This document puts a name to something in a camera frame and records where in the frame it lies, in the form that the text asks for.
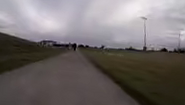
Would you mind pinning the person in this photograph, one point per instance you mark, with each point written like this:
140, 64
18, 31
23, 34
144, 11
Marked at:
74, 46

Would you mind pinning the grey paved path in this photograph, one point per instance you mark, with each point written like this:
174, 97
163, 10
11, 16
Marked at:
64, 82

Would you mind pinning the white low building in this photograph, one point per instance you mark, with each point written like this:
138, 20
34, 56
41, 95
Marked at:
47, 43

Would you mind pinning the tall light pole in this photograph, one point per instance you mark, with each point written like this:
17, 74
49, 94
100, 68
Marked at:
145, 34

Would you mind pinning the thin light pole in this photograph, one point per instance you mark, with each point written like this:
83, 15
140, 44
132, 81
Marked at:
179, 41

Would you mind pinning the grass field with slope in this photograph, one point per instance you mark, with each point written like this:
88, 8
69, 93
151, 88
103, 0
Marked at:
3, 53

